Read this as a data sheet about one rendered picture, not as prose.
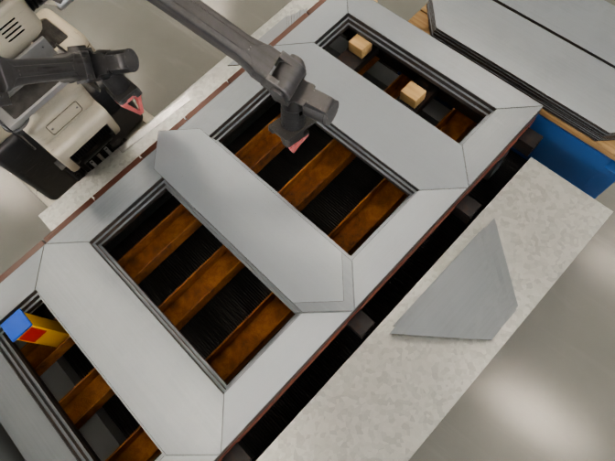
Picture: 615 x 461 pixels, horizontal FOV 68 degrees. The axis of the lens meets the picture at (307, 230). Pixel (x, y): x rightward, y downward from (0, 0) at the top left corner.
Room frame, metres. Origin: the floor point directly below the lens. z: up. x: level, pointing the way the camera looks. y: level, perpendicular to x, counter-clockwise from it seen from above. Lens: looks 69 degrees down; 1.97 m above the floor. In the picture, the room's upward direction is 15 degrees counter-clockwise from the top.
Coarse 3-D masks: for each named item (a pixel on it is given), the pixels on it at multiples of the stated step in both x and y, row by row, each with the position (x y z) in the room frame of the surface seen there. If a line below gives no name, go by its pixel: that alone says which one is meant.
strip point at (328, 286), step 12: (336, 264) 0.33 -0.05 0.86; (324, 276) 0.30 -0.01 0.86; (336, 276) 0.30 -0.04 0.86; (312, 288) 0.28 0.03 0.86; (324, 288) 0.27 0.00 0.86; (336, 288) 0.27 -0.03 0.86; (300, 300) 0.26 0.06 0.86; (312, 300) 0.25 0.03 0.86; (324, 300) 0.25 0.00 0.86; (336, 300) 0.24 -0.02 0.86
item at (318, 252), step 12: (312, 240) 0.41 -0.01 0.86; (324, 240) 0.40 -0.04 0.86; (300, 252) 0.38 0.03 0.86; (312, 252) 0.37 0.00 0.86; (324, 252) 0.36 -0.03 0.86; (336, 252) 0.36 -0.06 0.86; (288, 264) 0.36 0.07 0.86; (300, 264) 0.35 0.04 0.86; (312, 264) 0.34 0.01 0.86; (324, 264) 0.33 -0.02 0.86; (276, 276) 0.34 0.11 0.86; (288, 276) 0.33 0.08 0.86; (300, 276) 0.32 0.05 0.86; (312, 276) 0.31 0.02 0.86; (288, 288) 0.30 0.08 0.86; (300, 288) 0.29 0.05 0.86
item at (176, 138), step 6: (174, 132) 0.85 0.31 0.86; (180, 132) 0.84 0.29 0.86; (186, 132) 0.84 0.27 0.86; (192, 132) 0.83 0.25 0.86; (168, 138) 0.83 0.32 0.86; (174, 138) 0.82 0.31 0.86; (180, 138) 0.82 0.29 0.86; (186, 138) 0.81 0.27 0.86; (156, 144) 0.82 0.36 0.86; (162, 144) 0.82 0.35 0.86; (168, 144) 0.81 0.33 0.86; (174, 144) 0.81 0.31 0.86; (180, 144) 0.80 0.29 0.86; (156, 150) 0.80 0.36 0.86; (162, 150) 0.80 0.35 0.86; (168, 150) 0.79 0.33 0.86; (174, 150) 0.78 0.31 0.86; (156, 156) 0.78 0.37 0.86; (162, 156) 0.77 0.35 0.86; (156, 162) 0.76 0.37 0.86
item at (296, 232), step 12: (300, 216) 0.48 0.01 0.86; (288, 228) 0.46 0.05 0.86; (300, 228) 0.45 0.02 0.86; (312, 228) 0.44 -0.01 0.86; (276, 240) 0.43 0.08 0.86; (288, 240) 0.42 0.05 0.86; (300, 240) 0.42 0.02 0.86; (264, 252) 0.41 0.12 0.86; (276, 252) 0.40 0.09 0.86; (288, 252) 0.39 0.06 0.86; (264, 264) 0.37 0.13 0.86; (276, 264) 0.37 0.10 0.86
